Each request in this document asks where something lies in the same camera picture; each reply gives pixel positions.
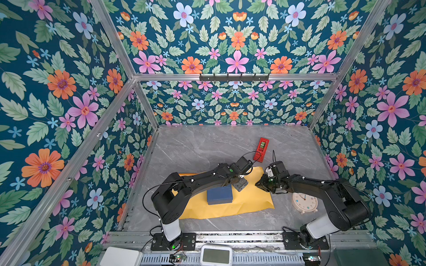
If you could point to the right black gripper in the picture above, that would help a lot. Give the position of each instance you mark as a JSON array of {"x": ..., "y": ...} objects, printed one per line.
[{"x": 262, "y": 184}]

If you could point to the blue gift box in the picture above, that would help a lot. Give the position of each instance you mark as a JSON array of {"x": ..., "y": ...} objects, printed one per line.
[{"x": 220, "y": 195}]

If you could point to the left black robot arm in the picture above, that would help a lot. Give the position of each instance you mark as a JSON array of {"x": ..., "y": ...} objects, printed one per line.
[{"x": 172, "y": 196}]

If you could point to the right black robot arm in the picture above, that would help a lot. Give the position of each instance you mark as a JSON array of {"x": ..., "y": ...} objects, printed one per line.
[{"x": 344, "y": 206}]

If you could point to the white box bottom left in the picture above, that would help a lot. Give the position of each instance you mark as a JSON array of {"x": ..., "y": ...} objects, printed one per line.
[{"x": 114, "y": 256}]

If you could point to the red tape dispenser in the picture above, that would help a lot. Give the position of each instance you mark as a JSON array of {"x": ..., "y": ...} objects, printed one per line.
[{"x": 259, "y": 154}]

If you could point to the white round clock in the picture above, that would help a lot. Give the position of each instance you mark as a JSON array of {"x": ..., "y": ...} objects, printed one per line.
[{"x": 304, "y": 203}]

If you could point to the white display device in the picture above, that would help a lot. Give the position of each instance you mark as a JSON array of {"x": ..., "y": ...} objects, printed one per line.
[{"x": 216, "y": 255}]

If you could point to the green mat bottom right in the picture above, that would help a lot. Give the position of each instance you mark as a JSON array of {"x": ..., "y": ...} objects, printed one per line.
[{"x": 360, "y": 257}]

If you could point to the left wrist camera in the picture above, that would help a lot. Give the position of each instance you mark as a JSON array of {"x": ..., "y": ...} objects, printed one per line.
[{"x": 241, "y": 184}]

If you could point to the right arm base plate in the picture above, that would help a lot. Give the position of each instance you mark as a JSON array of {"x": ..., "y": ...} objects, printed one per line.
[{"x": 297, "y": 240}]

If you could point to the black hook rail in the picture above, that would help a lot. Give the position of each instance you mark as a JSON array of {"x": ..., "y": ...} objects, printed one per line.
[{"x": 234, "y": 77}]

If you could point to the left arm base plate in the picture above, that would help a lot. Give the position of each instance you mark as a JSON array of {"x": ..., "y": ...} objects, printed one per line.
[{"x": 186, "y": 241}]

